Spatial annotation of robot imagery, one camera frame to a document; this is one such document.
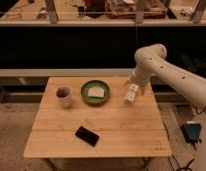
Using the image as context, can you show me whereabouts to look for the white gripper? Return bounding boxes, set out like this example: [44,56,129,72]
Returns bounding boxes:
[125,69,150,94]

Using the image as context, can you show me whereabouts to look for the small clear bottle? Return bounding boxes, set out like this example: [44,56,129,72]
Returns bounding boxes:
[124,84,139,104]

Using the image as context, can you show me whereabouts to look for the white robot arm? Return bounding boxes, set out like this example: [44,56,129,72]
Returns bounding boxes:
[130,44,206,171]

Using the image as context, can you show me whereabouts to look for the white sponge in bowl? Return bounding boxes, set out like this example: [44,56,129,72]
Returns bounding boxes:
[88,87,105,98]

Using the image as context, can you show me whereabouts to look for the green ceramic bowl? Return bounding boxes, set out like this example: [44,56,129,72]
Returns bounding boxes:
[80,80,110,105]

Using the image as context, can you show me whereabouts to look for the white ceramic cup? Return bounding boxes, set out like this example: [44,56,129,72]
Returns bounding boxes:
[55,86,72,108]

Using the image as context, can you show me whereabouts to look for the blue foot pedal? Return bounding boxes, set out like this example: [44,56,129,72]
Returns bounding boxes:
[181,123,202,143]

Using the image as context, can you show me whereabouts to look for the wooden folding table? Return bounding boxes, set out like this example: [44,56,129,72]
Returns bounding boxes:
[24,77,172,158]

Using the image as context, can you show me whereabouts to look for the black smartphone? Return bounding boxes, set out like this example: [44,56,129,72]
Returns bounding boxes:
[75,126,99,146]

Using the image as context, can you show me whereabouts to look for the cluttered background workbench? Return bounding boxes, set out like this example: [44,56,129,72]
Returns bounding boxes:
[0,0,206,27]

